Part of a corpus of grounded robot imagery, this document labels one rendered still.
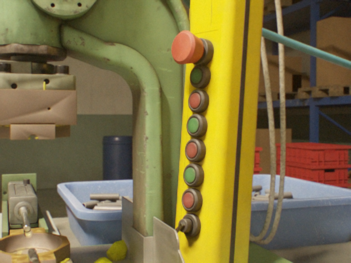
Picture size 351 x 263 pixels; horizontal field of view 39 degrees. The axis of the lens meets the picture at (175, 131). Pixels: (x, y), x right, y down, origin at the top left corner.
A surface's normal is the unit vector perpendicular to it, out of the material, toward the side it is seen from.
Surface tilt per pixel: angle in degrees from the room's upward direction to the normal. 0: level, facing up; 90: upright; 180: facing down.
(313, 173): 90
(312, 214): 100
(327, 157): 90
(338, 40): 90
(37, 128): 90
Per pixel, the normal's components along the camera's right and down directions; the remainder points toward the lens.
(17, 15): 0.04, 0.02
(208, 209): -0.74, -0.07
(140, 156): -0.95, 0.00
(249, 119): 0.67, 0.02
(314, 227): 0.32, 0.19
